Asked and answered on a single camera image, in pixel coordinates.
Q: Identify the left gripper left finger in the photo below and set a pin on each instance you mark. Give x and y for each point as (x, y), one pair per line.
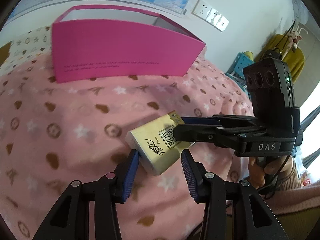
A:
(69, 216)

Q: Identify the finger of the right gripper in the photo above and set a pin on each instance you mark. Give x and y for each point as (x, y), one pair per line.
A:
(212, 132)
(198, 120)

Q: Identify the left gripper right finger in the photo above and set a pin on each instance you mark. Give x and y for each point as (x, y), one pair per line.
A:
(251, 216)

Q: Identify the yellow tissue pack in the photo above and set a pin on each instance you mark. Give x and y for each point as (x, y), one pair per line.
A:
(156, 144)

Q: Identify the right forearm pink sleeve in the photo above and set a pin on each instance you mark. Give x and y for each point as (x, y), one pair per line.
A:
(290, 196)

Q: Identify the person's right hand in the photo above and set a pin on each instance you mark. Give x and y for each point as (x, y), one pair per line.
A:
(257, 174)

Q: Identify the blue plastic basket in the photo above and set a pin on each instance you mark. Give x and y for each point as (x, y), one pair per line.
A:
(236, 73)

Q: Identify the yellow hanging coat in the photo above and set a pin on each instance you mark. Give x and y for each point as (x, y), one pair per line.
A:
(287, 47)

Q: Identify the pink patterned blanket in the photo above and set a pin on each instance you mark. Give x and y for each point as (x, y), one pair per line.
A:
(53, 133)

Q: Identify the white air conditioner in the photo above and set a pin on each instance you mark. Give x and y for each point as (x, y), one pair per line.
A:
(301, 13)

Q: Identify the pink cardboard box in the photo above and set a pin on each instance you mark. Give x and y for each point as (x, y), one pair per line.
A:
(109, 40)

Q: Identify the brown cardboard piece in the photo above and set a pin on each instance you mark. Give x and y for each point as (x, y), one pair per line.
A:
(4, 52)

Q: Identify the white wall sockets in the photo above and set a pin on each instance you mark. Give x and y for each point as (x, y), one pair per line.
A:
(206, 12)

